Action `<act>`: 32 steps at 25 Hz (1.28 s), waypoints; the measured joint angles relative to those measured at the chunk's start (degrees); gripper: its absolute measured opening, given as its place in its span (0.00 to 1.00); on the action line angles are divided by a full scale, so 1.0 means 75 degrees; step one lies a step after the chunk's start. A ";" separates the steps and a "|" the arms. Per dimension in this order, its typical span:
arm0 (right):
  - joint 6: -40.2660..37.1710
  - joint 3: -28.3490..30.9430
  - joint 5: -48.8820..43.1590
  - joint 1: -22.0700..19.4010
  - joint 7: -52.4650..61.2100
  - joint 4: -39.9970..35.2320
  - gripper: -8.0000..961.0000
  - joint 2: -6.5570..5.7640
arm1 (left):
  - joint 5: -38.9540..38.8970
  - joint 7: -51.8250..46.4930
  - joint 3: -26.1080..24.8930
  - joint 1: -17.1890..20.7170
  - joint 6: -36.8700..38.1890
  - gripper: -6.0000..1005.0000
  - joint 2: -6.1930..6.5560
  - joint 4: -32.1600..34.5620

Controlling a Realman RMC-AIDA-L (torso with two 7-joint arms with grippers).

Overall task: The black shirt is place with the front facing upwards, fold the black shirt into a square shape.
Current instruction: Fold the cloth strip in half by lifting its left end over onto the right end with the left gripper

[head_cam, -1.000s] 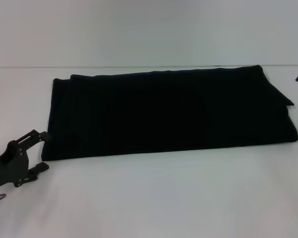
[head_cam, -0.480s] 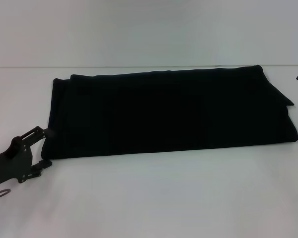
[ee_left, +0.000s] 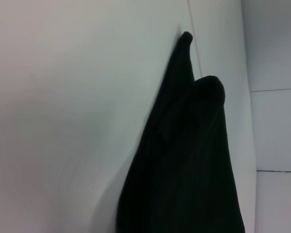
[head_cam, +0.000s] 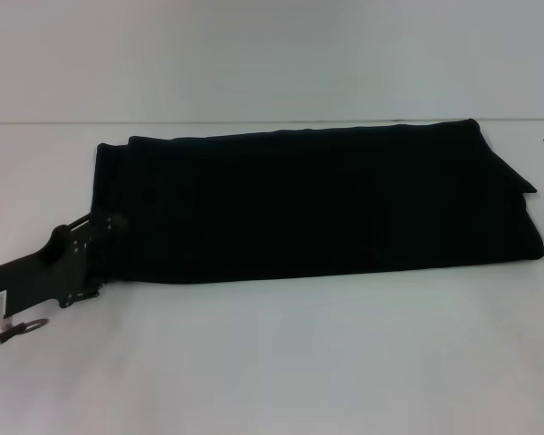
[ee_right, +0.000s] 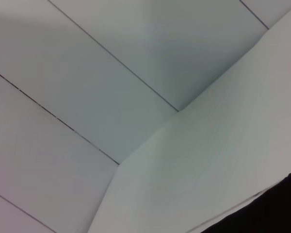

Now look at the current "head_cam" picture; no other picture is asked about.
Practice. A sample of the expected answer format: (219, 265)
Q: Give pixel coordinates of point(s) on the black shirt with FREE print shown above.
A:
(317, 204)

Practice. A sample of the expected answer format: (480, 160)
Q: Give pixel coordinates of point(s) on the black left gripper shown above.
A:
(50, 276)

